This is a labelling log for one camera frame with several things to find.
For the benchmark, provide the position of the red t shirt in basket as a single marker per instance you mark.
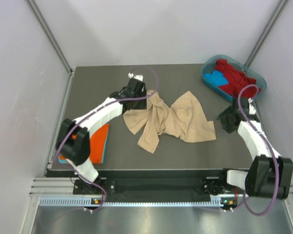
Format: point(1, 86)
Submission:
point(237, 81)

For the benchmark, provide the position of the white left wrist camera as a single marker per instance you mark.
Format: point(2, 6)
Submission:
point(137, 77)

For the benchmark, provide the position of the aluminium frame rail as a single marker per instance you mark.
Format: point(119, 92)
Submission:
point(51, 187)

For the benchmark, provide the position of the beige t shirt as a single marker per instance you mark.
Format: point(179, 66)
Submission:
point(184, 119)

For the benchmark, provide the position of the right aluminium corner post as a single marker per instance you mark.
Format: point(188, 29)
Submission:
point(281, 5)

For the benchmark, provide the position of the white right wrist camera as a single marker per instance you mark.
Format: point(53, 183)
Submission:
point(252, 109)

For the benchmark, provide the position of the teal plastic basket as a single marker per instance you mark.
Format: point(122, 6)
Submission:
point(209, 67)

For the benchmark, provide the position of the orange folded t shirt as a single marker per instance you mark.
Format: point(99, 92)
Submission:
point(98, 145)

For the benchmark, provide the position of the left aluminium corner post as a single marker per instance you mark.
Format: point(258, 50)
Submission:
point(47, 31)

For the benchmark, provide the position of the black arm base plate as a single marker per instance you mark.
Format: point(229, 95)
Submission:
point(141, 182)

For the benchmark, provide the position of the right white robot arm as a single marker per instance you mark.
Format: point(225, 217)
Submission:
point(259, 181)

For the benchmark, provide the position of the blue t shirt in basket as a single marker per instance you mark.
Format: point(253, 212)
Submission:
point(216, 78)

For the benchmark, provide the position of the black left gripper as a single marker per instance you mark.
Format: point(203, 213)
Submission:
point(142, 106)

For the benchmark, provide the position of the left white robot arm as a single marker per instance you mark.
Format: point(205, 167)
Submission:
point(73, 141)

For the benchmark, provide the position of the aluminium corner post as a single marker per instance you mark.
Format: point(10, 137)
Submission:
point(281, 5)
point(47, 31)

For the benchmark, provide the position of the light blue folded t shirt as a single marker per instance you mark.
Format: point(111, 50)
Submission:
point(105, 148)

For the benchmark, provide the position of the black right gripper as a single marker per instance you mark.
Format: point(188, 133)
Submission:
point(222, 116)

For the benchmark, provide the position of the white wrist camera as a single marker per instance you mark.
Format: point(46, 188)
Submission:
point(137, 77)
point(252, 109)

